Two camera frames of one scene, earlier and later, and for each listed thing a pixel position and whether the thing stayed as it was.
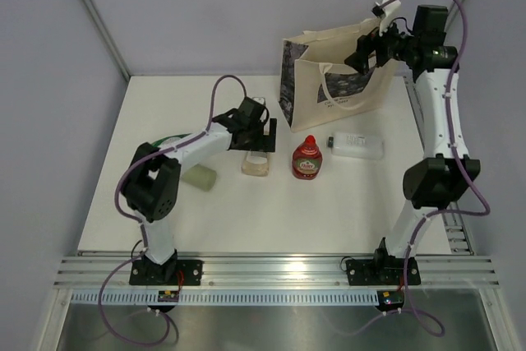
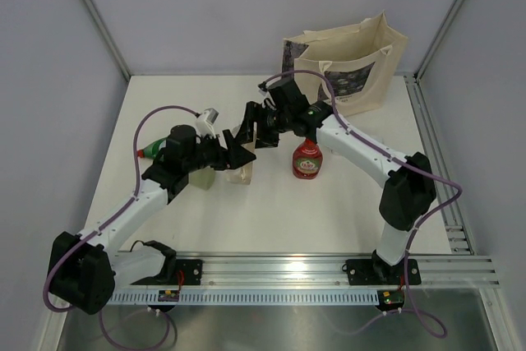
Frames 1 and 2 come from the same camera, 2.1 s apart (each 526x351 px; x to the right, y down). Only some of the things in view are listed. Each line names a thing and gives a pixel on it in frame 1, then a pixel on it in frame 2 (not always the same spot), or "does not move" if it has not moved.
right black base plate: x=383 y=271 does not move
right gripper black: x=366 y=45 -> x=254 y=112
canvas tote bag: x=318 y=87 does not move
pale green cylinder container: x=200 y=177 does not move
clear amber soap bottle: x=256 y=163 -> x=244 y=174
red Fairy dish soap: x=306 y=161 does not move
